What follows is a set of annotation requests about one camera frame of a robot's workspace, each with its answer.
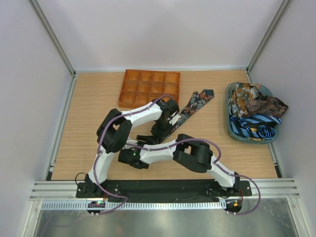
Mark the blue striped tie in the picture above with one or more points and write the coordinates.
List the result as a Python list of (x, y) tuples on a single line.
[(257, 126)]

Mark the navy floral tie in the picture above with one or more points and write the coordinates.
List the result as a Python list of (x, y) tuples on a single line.
[(195, 103)]

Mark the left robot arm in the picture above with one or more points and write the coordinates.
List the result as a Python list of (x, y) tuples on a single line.
[(113, 136)]

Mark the orange compartment tray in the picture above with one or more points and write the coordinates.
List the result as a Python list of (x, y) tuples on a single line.
[(139, 87)]

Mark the mustard floral tie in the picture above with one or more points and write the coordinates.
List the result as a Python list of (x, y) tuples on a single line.
[(242, 93)]

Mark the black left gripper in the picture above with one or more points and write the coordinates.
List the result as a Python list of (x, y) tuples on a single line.
[(162, 135)]

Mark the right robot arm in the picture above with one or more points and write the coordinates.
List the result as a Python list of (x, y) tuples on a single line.
[(192, 153)]

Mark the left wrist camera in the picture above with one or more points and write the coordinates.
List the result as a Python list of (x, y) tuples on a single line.
[(174, 119)]

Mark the dark brown paisley tie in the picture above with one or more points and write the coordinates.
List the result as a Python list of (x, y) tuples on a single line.
[(268, 105)]

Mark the white slotted cable duct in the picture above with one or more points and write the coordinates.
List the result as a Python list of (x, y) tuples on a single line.
[(105, 206)]

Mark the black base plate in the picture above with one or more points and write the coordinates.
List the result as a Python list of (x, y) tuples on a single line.
[(175, 191)]

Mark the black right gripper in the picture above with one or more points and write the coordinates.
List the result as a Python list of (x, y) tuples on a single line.
[(150, 139)]

